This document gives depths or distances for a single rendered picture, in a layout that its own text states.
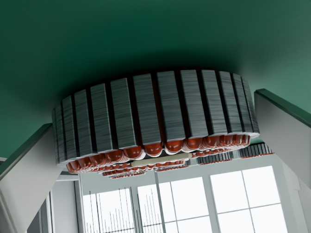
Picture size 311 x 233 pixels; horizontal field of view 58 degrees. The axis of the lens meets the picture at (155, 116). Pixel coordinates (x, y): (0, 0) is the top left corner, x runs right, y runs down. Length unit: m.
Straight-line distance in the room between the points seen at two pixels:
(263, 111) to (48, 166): 0.12
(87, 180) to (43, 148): 6.55
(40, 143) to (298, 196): 0.92
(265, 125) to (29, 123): 0.15
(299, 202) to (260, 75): 0.87
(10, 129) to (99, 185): 6.47
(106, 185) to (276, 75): 6.52
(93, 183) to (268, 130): 6.56
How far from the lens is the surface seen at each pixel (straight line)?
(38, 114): 0.18
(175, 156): 0.19
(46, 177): 0.16
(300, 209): 1.03
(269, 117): 0.16
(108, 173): 0.32
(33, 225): 0.49
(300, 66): 0.17
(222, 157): 0.81
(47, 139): 0.17
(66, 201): 0.65
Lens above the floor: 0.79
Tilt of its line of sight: 12 degrees down
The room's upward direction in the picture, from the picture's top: 171 degrees clockwise
